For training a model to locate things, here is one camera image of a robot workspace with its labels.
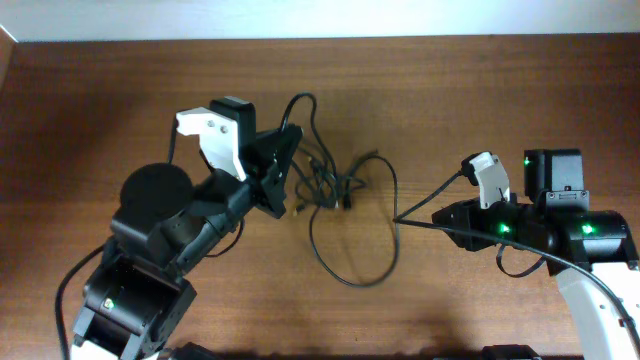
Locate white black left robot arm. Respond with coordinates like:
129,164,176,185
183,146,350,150
65,125,303,359

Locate thin black cable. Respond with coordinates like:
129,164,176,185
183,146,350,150
308,149,401,289

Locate black right camera cable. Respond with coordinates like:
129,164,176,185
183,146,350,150
392,169,640,346

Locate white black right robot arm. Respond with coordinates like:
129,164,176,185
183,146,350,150
432,149,639,359

